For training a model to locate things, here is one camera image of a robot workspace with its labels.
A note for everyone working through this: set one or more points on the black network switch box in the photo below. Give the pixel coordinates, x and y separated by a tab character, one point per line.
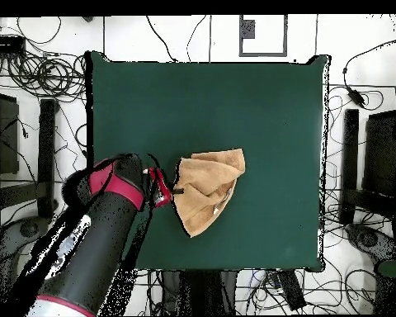
5	44

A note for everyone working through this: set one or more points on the black computer case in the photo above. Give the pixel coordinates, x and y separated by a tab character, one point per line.
3	132
381	148

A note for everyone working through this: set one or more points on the grey office chair base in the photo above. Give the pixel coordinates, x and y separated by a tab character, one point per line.
369	239
23	231

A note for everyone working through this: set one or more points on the black power adapter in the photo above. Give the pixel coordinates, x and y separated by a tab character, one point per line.
356	96

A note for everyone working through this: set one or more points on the grey square frame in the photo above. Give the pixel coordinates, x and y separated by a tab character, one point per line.
263	53

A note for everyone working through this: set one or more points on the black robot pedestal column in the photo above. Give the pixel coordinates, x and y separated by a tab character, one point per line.
201	290

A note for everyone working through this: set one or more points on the tan terry towel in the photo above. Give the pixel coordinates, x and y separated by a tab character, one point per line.
208	185

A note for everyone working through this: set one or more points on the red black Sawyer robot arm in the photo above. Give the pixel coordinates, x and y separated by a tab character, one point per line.
99	237

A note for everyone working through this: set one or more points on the black power strip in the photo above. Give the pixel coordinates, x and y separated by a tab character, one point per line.
292	290

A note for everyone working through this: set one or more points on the black stand base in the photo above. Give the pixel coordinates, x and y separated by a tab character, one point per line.
349	148
46	148

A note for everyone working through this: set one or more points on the dark green table cloth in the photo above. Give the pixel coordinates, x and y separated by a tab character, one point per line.
267	115

